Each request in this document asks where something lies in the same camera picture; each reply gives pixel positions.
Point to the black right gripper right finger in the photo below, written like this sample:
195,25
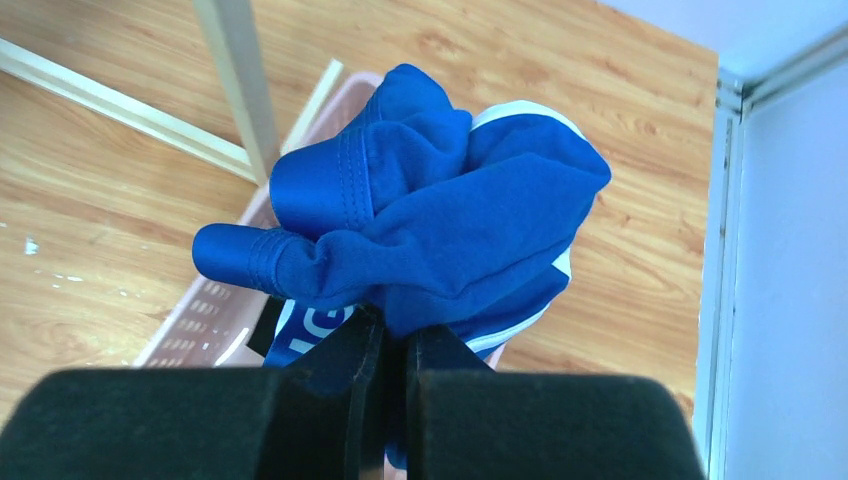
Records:
467,421

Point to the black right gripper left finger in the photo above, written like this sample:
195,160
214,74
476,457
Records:
317,418

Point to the blue underwear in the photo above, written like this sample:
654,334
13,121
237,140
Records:
424,215

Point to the black underwear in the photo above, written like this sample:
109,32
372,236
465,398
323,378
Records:
264,331

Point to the pink plastic laundry basket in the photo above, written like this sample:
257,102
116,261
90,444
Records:
211,324

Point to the wooden clothes rack frame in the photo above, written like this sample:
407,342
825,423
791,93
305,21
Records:
144,64

